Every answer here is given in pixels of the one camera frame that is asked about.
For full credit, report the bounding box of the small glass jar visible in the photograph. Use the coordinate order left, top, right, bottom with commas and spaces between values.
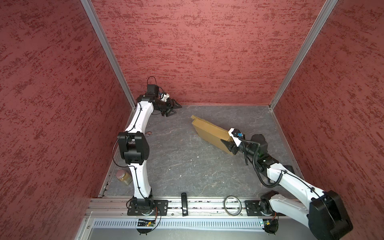
116, 170, 132, 186

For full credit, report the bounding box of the brown cardboard box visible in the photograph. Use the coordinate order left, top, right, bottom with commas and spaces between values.
191, 115, 234, 156

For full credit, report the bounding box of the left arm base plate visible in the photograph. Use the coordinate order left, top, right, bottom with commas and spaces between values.
127, 198, 169, 217

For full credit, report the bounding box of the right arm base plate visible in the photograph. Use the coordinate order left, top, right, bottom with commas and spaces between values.
245, 200, 285, 217

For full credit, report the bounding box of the aluminium front rail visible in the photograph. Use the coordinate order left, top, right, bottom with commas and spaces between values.
85, 196, 309, 220

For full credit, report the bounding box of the aluminium corner post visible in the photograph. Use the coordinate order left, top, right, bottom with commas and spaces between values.
269, 0, 338, 112
81, 0, 136, 109

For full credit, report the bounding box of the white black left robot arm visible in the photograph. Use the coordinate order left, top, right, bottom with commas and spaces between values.
117, 84, 182, 212

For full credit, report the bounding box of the black cable ring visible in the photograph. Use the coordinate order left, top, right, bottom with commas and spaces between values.
223, 195, 243, 217

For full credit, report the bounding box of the black handheld device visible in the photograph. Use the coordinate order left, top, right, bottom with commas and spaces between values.
181, 193, 189, 217

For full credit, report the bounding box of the right rear aluminium corner post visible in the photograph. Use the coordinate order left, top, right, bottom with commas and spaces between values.
269, 0, 338, 112

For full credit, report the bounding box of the left rear aluminium corner post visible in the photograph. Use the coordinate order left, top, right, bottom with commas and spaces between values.
81, 0, 136, 109

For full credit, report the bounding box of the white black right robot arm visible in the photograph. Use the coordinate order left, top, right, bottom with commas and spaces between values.
221, 129, 353, 240

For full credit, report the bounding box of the white slotted cable duct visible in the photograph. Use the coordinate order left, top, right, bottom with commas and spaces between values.
92, 218, 264, 232

